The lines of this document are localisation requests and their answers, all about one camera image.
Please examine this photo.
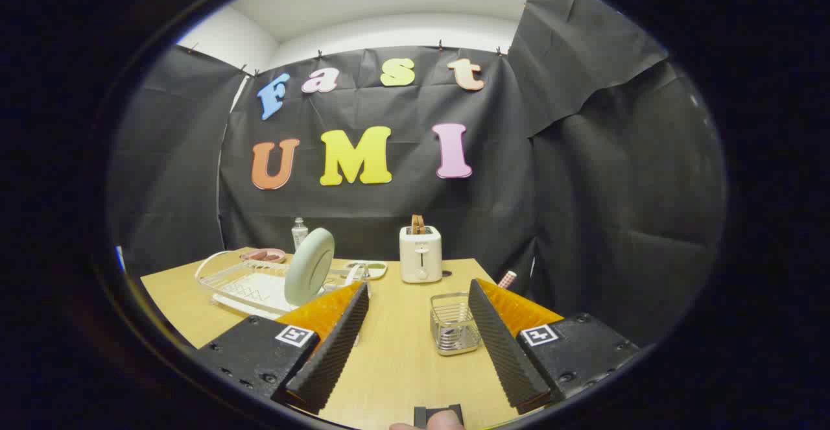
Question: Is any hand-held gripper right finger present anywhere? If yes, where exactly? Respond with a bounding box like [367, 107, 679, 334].
[468, 279, 641, 416]

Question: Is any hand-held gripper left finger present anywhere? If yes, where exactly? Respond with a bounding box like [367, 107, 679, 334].
[195, 281, 370, 416]

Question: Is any metal wire basket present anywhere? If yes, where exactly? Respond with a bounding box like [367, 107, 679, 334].
[430, 293, 482, 357]

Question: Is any light green plate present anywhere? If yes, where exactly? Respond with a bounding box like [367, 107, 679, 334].
[284, 228, 335, 307]

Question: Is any white wire dish rack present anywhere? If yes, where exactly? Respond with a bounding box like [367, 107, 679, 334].
[195, 250, 370, 320]

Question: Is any pink oval dish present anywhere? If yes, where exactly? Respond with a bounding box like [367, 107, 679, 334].
[239, 248, 287, 263]

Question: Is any white drip tray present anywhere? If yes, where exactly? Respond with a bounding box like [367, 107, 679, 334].
[214, 273, 305, 319]

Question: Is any white divided grain tray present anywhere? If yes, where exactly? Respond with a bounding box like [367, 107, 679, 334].
[342, 260, 388, 280]

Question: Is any white toaster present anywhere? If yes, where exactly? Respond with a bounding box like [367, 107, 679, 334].
[399, 226, 443, 284]

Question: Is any black backdrop cloth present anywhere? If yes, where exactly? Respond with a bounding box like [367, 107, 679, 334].
[107, 0, 727, 346]

